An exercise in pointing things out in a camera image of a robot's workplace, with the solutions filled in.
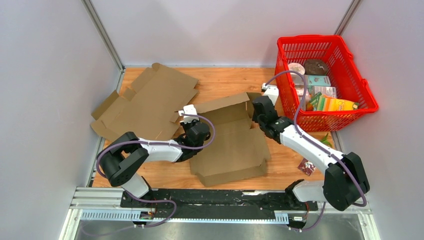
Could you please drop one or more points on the pink white product box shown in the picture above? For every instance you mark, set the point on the pink white product box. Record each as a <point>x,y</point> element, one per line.
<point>327,91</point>

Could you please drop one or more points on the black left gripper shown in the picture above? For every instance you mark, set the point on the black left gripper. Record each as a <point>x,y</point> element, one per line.
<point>185,125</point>

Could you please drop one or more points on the aluminium rail frame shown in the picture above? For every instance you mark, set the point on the aluminium rail frame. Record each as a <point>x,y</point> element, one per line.
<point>95,214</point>

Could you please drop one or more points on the dark red snack packet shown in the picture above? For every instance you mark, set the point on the dark red snack packet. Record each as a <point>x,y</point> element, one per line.
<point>306,167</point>

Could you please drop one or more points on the flat brown cardboard sheet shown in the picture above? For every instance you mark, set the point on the flat brown cardboard sheet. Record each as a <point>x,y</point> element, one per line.
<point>149,107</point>

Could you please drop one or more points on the teal product box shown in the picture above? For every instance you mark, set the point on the teal product box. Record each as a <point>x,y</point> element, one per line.
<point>312,80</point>

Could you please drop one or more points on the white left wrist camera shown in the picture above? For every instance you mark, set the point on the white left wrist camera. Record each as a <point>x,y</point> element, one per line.
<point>188,114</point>

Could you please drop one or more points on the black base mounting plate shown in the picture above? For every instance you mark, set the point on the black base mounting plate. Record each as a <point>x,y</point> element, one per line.
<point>218,203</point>

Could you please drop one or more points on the green product box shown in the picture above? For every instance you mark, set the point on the green product box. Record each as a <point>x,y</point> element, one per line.
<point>313,103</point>

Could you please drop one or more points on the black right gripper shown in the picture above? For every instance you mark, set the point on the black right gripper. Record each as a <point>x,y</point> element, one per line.
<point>254,117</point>

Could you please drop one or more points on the brown cardboard box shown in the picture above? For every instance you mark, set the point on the brown cardboard box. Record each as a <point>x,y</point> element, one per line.
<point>239,150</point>

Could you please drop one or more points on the orange yellow product box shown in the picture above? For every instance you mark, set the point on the orange yellow product box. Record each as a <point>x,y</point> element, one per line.
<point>330,104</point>

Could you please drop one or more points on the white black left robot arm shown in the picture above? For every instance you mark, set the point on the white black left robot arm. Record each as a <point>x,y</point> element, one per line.
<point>120,162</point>

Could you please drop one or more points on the white round container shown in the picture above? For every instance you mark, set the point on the white round container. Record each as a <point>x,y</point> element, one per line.
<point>297,67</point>

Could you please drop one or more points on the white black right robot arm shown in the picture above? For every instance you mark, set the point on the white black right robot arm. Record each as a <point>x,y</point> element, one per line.
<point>345,181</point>

